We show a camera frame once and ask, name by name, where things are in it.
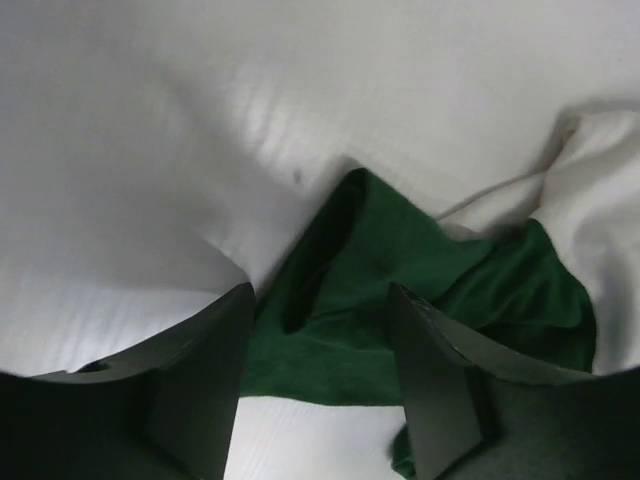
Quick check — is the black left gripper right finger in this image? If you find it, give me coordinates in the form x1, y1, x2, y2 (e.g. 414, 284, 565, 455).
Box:
388, 284, 639, 479

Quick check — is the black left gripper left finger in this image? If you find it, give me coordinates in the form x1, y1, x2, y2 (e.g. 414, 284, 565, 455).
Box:
1, 284, 255, 479

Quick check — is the white green-sleeved Charlie Brown shirt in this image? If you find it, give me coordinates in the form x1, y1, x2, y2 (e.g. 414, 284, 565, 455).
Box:
229, 109, 639, 479

